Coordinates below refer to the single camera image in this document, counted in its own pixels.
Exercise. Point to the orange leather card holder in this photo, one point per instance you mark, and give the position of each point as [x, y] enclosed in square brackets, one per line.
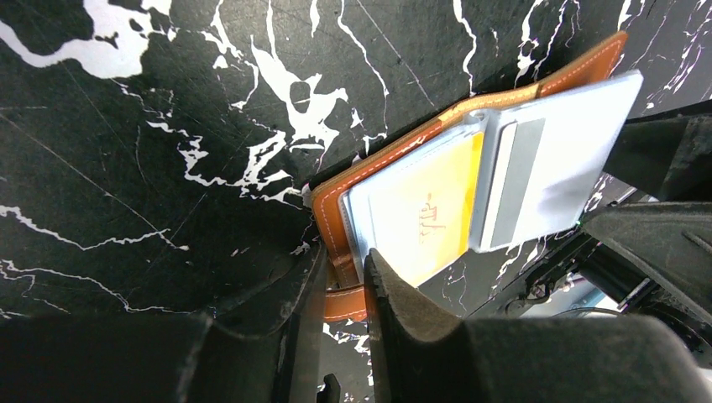
[487, 173]

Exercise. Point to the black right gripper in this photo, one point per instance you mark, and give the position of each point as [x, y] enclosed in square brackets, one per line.
[670, 242]

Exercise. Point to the white card with black stripe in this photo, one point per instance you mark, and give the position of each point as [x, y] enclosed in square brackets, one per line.
[540, 181]

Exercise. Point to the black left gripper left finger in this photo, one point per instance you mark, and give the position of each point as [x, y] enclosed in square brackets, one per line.
[265, 349]

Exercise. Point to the gold yellow VIP card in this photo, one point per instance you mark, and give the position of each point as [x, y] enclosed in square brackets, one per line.
[421, 208]

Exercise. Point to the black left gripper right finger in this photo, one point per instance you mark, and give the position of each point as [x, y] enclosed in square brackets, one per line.
[423, 353]

